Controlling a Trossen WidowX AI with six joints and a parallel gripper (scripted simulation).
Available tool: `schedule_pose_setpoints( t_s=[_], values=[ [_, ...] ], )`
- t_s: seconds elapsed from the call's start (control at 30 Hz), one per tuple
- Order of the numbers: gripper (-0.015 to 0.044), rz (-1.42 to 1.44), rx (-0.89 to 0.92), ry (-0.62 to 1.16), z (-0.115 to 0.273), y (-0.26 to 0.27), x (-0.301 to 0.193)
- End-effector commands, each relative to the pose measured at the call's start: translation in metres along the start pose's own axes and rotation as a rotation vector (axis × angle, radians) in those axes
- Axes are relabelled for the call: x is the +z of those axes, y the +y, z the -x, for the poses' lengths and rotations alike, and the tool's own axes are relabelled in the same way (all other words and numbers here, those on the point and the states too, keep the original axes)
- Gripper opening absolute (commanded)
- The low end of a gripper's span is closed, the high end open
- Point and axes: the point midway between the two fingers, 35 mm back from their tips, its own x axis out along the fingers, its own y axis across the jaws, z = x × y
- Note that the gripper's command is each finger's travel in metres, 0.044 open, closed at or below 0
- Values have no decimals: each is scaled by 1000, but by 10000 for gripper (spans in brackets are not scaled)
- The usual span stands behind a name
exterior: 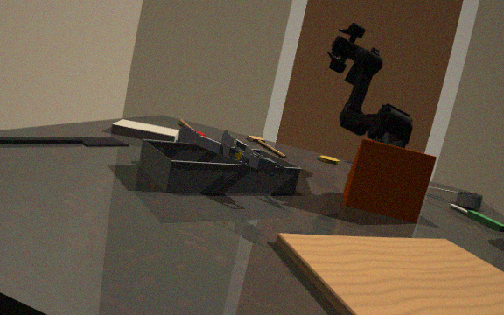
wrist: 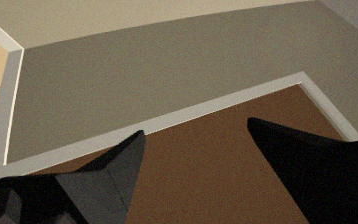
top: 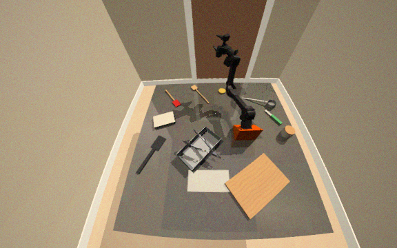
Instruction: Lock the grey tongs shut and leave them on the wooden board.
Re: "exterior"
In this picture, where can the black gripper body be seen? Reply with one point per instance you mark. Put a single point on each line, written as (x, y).
(338, 65)

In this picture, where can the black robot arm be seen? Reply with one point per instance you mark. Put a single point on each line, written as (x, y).
(390, 125)

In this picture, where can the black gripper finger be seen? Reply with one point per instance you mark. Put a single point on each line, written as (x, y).
(333, 57)
(346, 31)

